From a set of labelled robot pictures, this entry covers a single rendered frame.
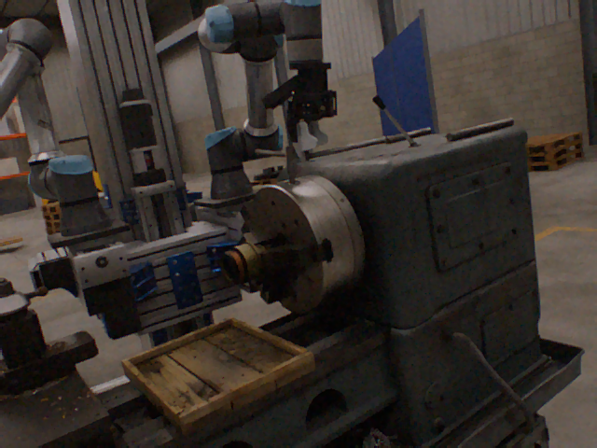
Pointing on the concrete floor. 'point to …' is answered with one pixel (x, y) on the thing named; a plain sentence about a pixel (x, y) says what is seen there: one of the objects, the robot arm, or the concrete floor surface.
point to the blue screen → (407, 81)
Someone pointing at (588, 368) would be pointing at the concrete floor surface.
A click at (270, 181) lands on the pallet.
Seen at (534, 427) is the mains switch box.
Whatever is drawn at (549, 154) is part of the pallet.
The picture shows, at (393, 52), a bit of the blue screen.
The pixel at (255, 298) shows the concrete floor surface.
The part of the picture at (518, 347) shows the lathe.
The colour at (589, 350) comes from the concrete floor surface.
